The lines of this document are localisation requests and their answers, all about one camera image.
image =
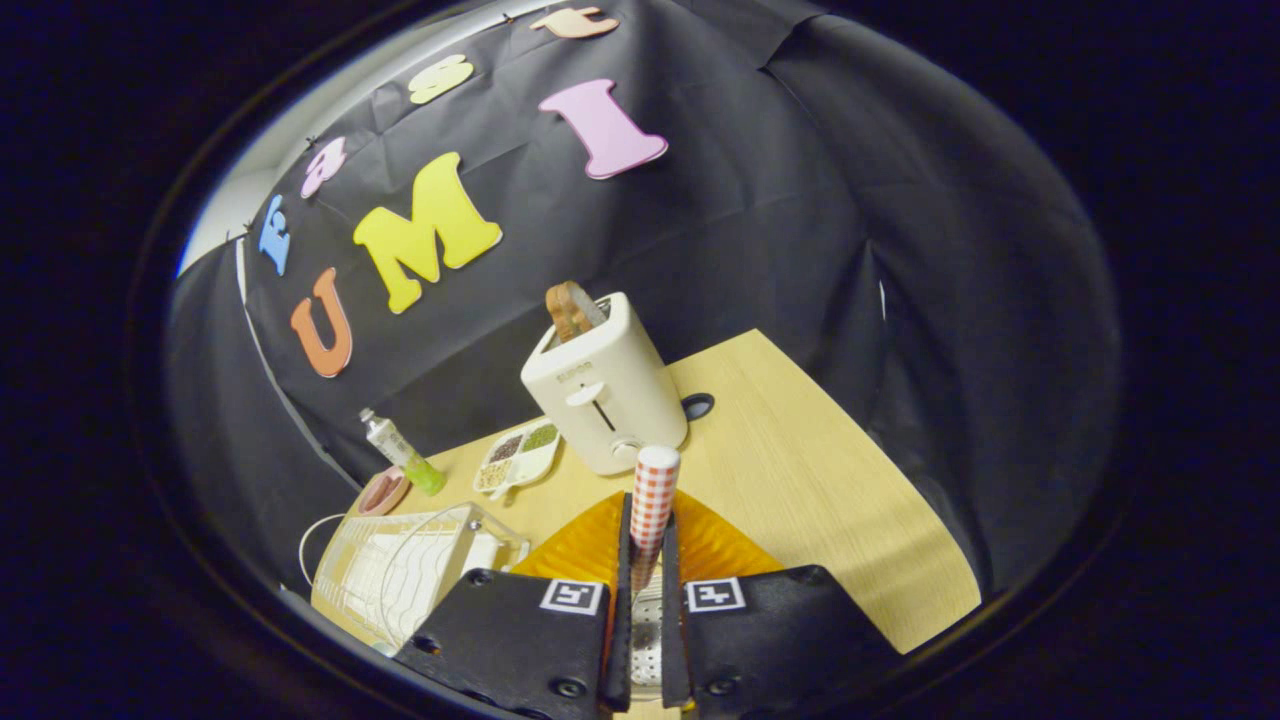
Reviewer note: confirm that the white divided tray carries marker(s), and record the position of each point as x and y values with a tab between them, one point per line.
530	465

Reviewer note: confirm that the clear bottle with green drink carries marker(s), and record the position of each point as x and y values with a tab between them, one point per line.
400	450

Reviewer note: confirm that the green beans portion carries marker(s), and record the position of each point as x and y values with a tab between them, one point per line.
541	436

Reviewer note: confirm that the white toaster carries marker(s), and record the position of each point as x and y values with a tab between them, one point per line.
610	400

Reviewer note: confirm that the dark brown beans portion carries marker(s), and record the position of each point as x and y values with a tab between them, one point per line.
506	448

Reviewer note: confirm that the brown meat piece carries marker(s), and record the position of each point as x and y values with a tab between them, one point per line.
380	493

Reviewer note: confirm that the beige beans portion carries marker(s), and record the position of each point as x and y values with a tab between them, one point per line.
491	474

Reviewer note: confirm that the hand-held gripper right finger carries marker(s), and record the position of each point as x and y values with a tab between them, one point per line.
780	640

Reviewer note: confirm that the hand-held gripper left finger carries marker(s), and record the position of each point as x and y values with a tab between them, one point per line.
500	640

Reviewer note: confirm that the toasted bread slice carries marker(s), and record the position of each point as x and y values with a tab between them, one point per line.
570	310

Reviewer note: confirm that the small pink plate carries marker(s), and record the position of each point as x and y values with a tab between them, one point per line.
397	478

